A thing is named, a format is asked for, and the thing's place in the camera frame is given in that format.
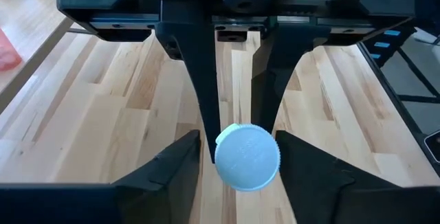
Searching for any teal medicine bottle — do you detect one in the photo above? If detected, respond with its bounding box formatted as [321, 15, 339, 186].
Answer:
[214, 123, 281, 192]

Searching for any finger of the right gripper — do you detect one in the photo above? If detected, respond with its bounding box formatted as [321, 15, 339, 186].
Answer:
[154, 20, 221, 165]
[250, 23, 331, 135]

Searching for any pink medicine bottle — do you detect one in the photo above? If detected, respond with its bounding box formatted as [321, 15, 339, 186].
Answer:
[0, 27, 23, 72]

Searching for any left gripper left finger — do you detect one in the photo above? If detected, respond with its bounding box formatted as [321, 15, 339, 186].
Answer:
[111, 129, 201, 224]

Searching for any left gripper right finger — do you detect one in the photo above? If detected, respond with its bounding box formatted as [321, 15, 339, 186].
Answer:
[275, 130, 399, 224]

